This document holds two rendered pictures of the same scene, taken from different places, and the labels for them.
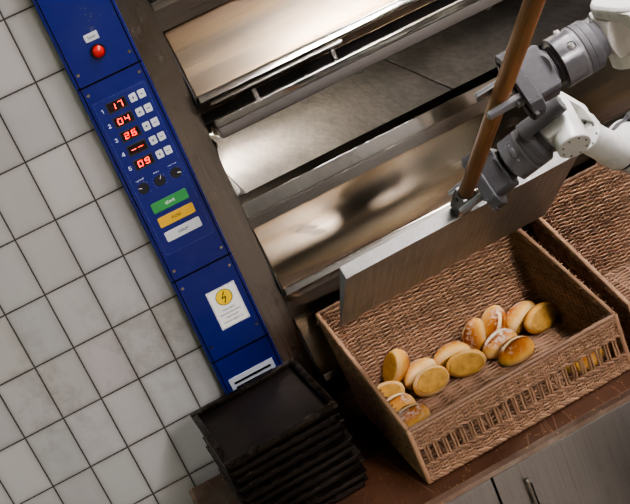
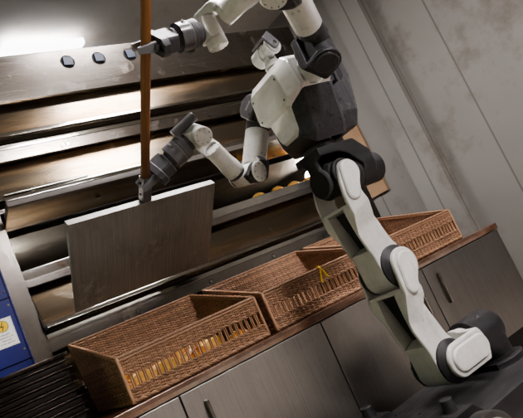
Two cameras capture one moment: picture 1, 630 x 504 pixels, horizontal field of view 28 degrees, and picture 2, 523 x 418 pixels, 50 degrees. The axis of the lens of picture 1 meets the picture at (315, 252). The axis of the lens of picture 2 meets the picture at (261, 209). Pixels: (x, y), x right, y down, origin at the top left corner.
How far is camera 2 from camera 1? 1.59 m
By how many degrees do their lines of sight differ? 40
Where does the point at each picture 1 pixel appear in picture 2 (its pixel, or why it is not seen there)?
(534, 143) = (181, 138)
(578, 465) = (241, 393)
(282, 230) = (49, 294)
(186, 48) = not seen: outside the picture
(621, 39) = (210, 26)
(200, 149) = not seen: outside the picture
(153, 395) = not seen: outside the picture
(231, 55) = (22, 184)
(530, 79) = (161, 34)
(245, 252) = (21, 302)
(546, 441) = (216, 370)
